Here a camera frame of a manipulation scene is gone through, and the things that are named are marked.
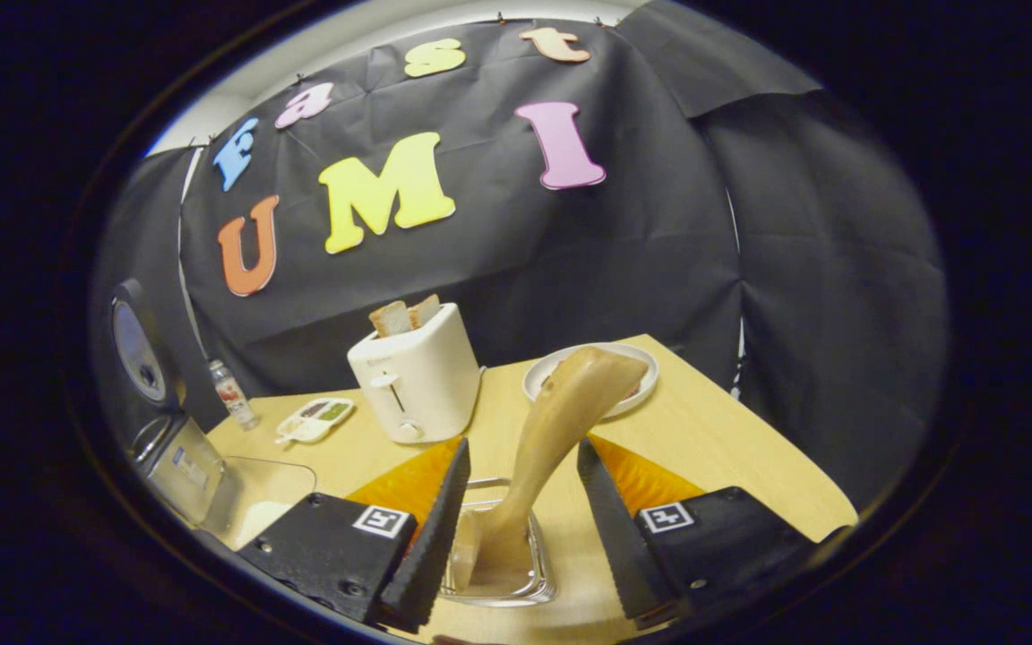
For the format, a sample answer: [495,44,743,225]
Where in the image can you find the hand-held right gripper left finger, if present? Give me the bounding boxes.
[238,437,472,632]

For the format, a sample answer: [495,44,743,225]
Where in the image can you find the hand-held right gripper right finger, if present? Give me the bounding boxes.
[577,437,826,628]

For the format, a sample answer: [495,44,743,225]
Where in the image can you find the metal wire chopstick holder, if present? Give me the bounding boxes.
[440,477,558,606]

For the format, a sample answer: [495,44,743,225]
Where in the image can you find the wooden spoon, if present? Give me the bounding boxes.
[471,347,649,588]

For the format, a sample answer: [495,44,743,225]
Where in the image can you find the clear container of white rice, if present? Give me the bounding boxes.
[210,457,318,552]

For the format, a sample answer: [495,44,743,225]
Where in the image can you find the dark grey rice cooker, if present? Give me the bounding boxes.
[108,278,232,531]

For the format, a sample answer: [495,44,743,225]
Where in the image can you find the white toaster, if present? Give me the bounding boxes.
[348,302,483,444]

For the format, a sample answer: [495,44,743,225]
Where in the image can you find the white divided condiment dish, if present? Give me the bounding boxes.
[276,397,357,446]

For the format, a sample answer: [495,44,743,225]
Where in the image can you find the white round plate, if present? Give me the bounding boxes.
[522,342,660,419]

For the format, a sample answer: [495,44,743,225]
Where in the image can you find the small clear bottle red label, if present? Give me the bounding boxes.
[209,359,259,431]

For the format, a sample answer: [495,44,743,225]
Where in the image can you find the black backdrop cloth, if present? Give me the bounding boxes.
[90,0,951,513]

